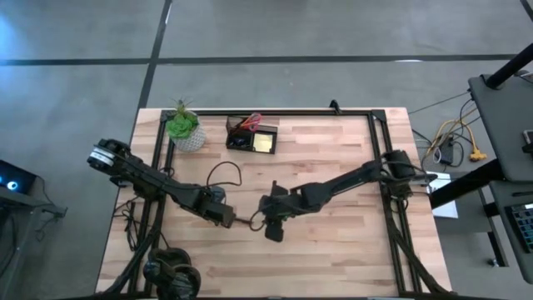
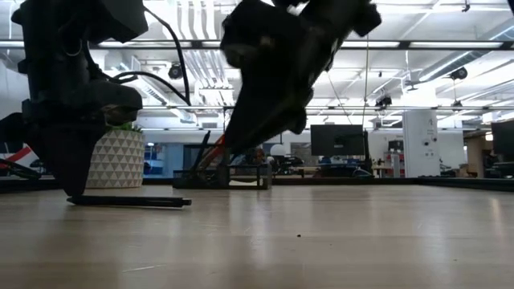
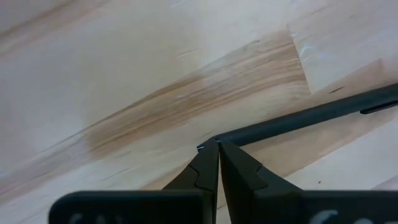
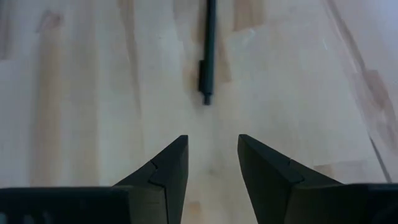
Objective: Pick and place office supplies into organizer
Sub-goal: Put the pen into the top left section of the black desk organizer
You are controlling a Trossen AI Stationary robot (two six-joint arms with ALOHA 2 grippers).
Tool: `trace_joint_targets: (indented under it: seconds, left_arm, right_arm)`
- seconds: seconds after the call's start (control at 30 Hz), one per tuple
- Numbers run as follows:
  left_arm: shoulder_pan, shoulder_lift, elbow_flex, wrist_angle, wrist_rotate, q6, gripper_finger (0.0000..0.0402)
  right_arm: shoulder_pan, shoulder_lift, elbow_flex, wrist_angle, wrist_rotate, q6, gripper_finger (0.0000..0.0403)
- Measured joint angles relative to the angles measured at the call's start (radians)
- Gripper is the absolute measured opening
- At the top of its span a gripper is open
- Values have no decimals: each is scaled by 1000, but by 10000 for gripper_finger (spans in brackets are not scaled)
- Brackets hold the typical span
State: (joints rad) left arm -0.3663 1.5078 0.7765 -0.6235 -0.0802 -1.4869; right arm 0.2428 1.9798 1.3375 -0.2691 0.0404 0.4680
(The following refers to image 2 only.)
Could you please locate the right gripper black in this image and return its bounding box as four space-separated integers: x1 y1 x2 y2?
220 0 362 155

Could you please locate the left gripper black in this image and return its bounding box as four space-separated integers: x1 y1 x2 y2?
11 0 144 197

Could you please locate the orange pencil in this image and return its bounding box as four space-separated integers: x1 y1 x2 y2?
197 140 224 172
200 134 226 169

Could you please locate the black pencil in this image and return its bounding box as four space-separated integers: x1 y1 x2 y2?
66 194 193 209

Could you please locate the black pen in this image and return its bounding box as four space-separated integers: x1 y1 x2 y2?
191 130 212 173

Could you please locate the black mesh desk organizer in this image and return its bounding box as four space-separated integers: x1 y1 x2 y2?
172 162 273 191

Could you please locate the white patterned plant pot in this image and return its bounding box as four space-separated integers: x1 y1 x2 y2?
85 128 146 189

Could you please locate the red and white sign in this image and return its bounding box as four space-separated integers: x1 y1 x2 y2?
0 146 34 169

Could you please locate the black computer monitor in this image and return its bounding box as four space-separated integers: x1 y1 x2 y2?
310 124 367 157
490 119 514 158

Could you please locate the green succulent plant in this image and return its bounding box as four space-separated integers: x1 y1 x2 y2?
104 122 144 133

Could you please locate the white pillar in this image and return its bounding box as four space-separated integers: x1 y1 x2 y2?
402 109 441 179

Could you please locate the wooden cabinet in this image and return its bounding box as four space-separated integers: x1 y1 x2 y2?
463 130 493 177

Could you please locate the black aluminium table frame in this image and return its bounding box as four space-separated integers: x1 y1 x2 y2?
0 176 514 193

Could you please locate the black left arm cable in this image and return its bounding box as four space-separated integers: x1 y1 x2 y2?
112 6 192 108

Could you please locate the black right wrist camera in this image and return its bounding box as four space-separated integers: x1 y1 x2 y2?
352 2 382 38

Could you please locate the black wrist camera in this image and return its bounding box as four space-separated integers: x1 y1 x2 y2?
100 0 149 43
352 2 382 38

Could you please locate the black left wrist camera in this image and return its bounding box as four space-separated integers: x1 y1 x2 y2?
100 0 149 43

